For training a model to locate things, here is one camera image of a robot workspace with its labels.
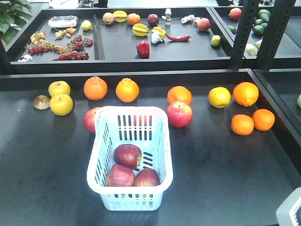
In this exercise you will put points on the light blue plastic basket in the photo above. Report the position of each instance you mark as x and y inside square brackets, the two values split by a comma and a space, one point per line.
[145, 127]

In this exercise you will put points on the red apple edge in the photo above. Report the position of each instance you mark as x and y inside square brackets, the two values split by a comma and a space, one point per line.
[128, 155]

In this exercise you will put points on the red apple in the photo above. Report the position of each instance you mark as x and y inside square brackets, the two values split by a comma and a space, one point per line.
[179, 114]
[147, 177]
[120, 175]
[89, 119]

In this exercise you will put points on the red apple behind basket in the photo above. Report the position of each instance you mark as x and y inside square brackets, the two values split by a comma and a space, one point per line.
[89, 119]

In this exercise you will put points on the red apple on stand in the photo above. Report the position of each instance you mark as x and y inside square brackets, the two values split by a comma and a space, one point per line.
[179, 114]

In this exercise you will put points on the orange back middle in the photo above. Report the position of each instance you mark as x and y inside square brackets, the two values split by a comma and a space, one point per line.
[127, 90]

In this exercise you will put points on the orange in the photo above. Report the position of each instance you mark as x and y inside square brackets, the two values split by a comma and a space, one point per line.
[127, 90]
[95, 88]

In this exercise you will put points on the grapefruit orange fruit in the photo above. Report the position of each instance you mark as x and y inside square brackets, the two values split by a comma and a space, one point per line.
[179, 93]

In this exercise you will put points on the orange back left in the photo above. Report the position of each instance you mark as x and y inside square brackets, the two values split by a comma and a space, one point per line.
[95, 88]

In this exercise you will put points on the red bell pepper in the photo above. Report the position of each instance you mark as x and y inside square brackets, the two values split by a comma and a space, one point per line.
[143, 49]

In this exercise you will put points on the yellow green apple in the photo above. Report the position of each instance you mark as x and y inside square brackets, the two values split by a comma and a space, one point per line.
[219, 97]

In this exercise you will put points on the white garlic bulb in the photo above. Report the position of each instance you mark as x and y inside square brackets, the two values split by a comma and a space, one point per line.
[155, 38]

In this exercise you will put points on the red chili pepper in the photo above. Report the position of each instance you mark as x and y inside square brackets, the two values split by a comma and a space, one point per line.
[178, 38]

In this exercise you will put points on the yellow starfruit front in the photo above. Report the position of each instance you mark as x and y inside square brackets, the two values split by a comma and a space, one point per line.
[140, 30]

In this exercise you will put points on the black wooden produce stand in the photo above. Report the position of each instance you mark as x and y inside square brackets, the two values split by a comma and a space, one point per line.
[220, 178]

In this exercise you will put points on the yellow apple front left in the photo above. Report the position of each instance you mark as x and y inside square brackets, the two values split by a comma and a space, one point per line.
[61, 104]

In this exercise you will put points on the small orange fruit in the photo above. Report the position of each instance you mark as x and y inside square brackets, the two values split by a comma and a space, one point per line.
[242, 124]

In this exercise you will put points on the yellow apple back left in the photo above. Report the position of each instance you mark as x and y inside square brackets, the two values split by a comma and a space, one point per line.
[59, 87]

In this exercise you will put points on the small orange right one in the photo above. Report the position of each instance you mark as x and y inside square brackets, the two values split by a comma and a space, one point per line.
[263, 119]

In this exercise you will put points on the white digital scale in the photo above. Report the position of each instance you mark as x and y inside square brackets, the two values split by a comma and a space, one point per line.
[63, 21]

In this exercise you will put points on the red tomato fruit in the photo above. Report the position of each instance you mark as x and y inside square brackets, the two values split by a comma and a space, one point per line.
[235, 13]

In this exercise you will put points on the green potted plant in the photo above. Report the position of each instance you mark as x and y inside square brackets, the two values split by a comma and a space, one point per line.
[13, 12]

